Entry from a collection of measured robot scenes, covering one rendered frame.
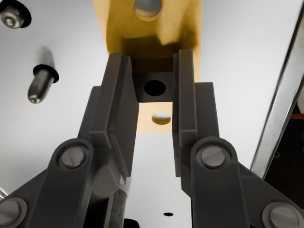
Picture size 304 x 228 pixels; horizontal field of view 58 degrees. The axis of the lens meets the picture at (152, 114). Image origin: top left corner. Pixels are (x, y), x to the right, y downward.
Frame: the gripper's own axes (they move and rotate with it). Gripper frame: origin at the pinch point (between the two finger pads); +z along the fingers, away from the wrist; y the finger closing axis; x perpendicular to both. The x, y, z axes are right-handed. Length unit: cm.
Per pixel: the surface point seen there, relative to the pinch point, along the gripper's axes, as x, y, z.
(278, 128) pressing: -4.9, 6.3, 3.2
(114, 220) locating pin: -11.7, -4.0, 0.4
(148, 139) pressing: -5.3, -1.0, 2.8
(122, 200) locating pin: -12.1, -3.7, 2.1
